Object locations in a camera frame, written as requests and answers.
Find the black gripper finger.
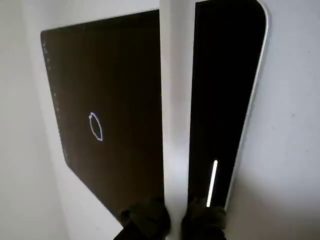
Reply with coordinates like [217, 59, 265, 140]
[180, 197, 228, 240]
[111, 196, 173, 240]

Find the black ipad tablet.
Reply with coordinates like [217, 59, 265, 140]
[39, 0, 272, 227]

